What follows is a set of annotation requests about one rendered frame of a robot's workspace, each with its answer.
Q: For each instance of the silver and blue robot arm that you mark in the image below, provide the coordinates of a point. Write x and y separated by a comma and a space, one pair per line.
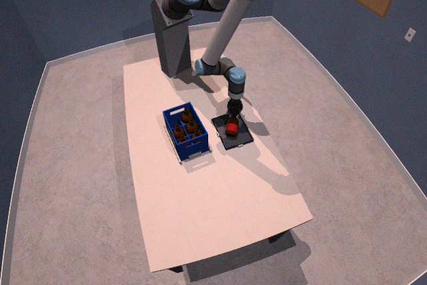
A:
211, 62

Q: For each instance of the dark blue plastic crate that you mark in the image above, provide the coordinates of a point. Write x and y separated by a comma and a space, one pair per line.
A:
184, 152

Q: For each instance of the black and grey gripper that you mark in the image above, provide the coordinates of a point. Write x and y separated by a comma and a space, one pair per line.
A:
234, 109

